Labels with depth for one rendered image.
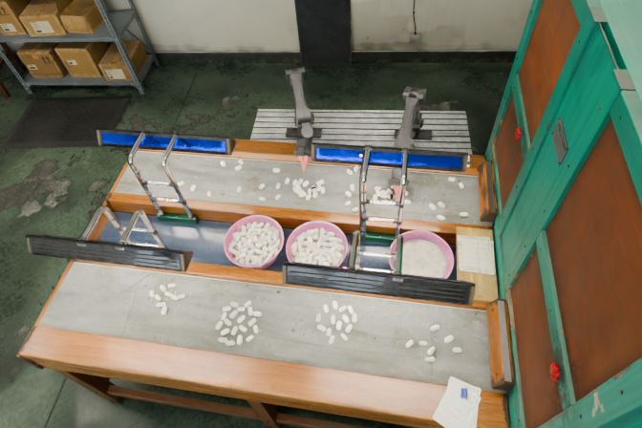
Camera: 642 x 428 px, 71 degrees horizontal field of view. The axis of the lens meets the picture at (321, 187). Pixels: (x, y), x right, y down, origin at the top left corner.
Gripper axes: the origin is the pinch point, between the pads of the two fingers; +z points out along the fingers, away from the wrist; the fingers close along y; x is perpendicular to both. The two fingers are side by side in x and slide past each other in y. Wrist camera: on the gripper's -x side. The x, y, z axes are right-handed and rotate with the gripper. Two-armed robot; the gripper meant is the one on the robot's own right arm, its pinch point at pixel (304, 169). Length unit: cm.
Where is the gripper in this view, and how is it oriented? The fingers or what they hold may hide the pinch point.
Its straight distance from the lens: 213.8
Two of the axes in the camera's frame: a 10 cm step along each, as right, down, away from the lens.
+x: 1.6, -0.3, 9.9
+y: 9.8, 0.8, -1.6
